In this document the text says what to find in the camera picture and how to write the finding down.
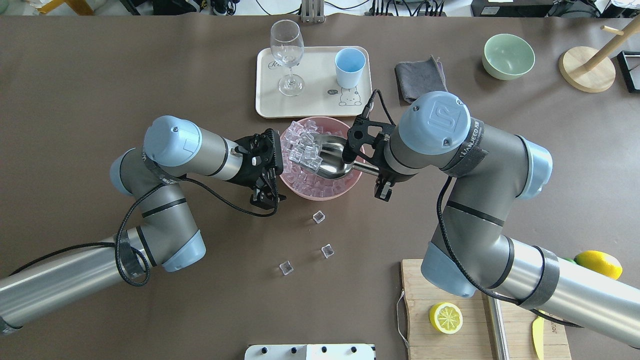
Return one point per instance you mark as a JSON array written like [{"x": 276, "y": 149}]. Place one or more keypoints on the green lime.
[{"x": 570, "y": 260}]

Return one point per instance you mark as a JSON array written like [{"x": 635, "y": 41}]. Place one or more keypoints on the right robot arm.
[{"x": 487, "y": 170}]

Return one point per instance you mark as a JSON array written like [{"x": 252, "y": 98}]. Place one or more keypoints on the grey folded cloth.
[{"x": 417, "y": 78}]

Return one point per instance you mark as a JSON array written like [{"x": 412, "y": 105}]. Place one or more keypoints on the light blue cup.
[{"x": 349, "y": 64}]

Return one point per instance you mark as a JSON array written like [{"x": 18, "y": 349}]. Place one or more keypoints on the cream rabbit tray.
[{"x": 321, "y": 96}]

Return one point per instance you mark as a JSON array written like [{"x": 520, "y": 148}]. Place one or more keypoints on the loose clear ice cube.
[{"x": 318, "y": 217}]

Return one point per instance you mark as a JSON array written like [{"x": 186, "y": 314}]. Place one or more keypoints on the clear wine glass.
[{"x": 287, "y": 48}]

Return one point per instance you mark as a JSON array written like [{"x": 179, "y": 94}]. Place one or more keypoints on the pile of clear ice cubes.
[{"x": 307, "y": 151}]

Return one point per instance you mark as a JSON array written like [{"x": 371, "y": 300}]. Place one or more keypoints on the half lemon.
[{"x": 446, "y": 317}]

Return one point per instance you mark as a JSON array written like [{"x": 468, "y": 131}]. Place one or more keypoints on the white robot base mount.
[{"x": 318, "y": 351}]

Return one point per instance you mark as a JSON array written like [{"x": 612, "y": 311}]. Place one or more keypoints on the steel ice scoop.
[{"x": 332, "y": 165}]

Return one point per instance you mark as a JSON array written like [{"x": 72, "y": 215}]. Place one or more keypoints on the wooden glass holder stand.
[{"x": 590, "y": 69}]

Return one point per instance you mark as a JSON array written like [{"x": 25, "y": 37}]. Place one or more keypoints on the yellow plastic knife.
[{"x": 537, "y": 335}]

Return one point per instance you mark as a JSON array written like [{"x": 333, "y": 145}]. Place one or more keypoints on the bamboo cutting board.
[{"x": 475, "y": 339}]

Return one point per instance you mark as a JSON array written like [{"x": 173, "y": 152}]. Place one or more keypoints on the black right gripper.
[{"x": 384, "y": 174}]

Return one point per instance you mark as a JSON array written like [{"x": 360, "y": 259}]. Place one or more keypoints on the yellow lemon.
[{"x": 600, "y": 262}]

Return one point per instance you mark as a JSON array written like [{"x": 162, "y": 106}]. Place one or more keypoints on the black glass rack tray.
[{"x": 629, "y": 65}]

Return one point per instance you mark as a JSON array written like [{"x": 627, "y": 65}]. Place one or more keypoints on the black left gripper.
[{"x": 248, "y": 175}]

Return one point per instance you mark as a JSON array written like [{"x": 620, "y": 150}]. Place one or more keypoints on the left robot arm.
[{"x": 158, "y": 228}]

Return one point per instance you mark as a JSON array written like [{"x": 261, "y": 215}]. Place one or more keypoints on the green ceramic bowl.
[{"x": 507, "y": 57}]

